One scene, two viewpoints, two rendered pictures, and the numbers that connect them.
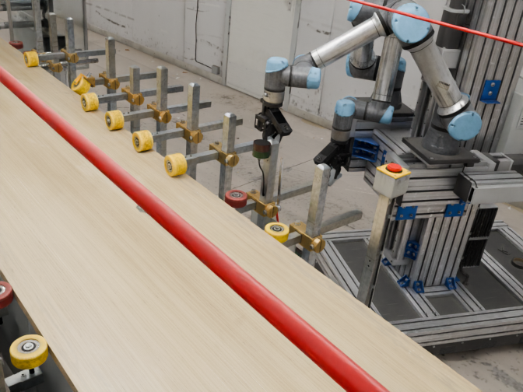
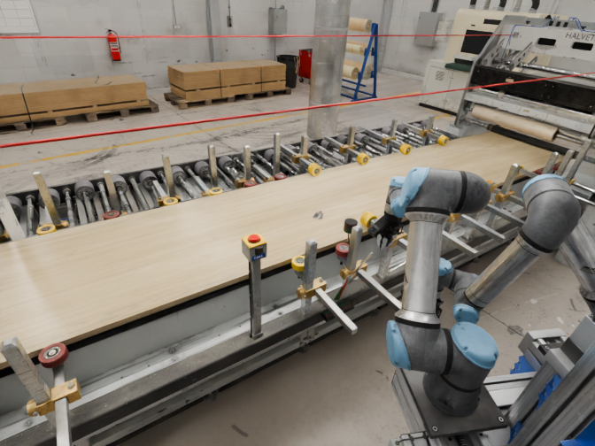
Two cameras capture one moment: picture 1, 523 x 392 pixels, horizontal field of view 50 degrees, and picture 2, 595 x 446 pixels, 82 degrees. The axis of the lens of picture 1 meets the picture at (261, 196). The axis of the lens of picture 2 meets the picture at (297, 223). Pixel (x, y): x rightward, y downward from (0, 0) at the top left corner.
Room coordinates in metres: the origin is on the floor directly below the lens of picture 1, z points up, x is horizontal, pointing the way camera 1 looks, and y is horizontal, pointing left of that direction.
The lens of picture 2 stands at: (1.72, -1.31, 1.96)
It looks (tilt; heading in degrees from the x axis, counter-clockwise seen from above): 34 degrees down; 98
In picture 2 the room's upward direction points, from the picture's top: 4 degrees clockwise
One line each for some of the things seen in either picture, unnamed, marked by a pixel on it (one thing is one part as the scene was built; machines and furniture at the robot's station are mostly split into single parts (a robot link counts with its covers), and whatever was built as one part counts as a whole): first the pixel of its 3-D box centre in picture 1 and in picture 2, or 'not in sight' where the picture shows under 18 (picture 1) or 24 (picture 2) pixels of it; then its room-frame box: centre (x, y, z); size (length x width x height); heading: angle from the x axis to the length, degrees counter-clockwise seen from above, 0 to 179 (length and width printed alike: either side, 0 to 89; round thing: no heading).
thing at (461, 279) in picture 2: (351, 108); (466, 286); (2.21, -0.33, 1.13); 0.11 x 0.11 x 0.08; 77
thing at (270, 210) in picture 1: (261, 204); (352, 270); (1.83, 0.00, 0.85); 0.14 x 0.06 x 0.05; 42
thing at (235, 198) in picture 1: (235, 207); (342, 255); (1.77, 0.09, 0.85); 0.08 x 0.08 x 0.11
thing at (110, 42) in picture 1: (111, 84); (501, 198); (2.75, 0.82, 0.93); 0.04 x 0.04 x 0.48; 42
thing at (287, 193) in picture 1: (276, 197); (367, 280); (1.91, -0.06, 0.84); 0.43 x 0.03 x 0.04; 132
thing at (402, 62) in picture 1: (390, 69); not in sight; (2.58, -0.52, 1.21); 0.13 x 0.12 x 0.14; 77
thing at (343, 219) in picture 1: (317, 229); (322, 297); (1.71, -0.21, 0.84); 0.44 x 0.03 x 0.04; 132
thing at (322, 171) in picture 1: (313, 229); (307, 283); (1.63, -0.18, 0.89); 0.04 x 0.04 x 0.48; 42
